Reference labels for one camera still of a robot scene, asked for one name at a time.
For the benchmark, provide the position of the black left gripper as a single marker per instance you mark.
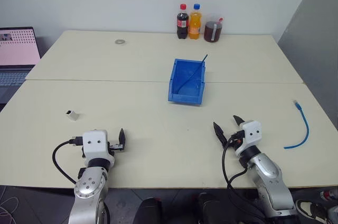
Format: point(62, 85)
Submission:
point(117, 147)

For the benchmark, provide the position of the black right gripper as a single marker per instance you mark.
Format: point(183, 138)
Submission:
point(235, 139)

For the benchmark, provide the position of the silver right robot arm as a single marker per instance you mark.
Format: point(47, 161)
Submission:
point(269, 173)

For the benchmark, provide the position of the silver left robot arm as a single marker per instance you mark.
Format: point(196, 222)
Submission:
point(89, 184)

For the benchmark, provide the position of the blue plastic bin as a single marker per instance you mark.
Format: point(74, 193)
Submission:
point(185, 97)

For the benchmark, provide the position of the dark rounded shape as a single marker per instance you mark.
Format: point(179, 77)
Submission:
point(211, 209)
point(149, 212)

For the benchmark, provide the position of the clear jar dark liquid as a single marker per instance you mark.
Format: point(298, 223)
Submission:
point(212, 32)

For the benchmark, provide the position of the roll of clear tape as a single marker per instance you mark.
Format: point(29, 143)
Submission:
point(116, 41)

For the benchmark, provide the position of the orange soda bottle blue cap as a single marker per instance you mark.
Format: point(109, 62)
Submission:
point(195, 26)

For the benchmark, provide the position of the cola bottle red cap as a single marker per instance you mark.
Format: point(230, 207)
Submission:
point(182, 26)

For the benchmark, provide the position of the black and white shoe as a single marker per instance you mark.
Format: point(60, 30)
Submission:
point(310, 209)

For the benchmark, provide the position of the red and white can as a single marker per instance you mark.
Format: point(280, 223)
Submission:
point(328, 195)

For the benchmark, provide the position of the grey partition panel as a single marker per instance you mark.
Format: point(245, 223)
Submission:
point(317, 36)

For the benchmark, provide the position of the open laptop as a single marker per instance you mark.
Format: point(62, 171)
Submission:
point(16, 49)

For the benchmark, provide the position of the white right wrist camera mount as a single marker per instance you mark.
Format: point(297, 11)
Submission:
point(252, 131)

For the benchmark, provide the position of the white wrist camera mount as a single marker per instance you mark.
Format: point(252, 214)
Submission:
point(252, 131)
point(95, 142)

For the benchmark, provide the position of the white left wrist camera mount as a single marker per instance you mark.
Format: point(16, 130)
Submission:
point(95, 142)

